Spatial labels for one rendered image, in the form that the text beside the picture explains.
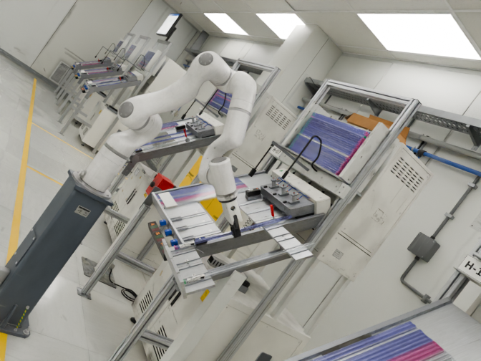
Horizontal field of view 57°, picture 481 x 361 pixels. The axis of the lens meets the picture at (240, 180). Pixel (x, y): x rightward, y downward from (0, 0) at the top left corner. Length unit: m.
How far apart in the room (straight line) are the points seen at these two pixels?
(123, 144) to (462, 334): 1.42
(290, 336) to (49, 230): 1.33
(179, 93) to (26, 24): 8.73
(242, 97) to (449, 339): 1.08
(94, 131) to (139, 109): 4.69
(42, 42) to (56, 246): 8.65
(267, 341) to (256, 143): 1.68
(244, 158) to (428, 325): 2.30
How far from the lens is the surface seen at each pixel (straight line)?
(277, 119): 3.58
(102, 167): 1.94
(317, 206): 2.18
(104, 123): 6.54
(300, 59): 5.58
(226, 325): 2.26
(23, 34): 10.48
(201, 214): 2.26
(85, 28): 10.49
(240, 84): 1.75
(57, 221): 1.98
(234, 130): 1.69
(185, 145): 3.34
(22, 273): 2.09
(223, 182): 1.67
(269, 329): 2.39
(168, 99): 1.87
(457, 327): 1.60
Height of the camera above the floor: 1.18
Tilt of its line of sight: 2 degrees down
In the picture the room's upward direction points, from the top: 36 degrees clockwise
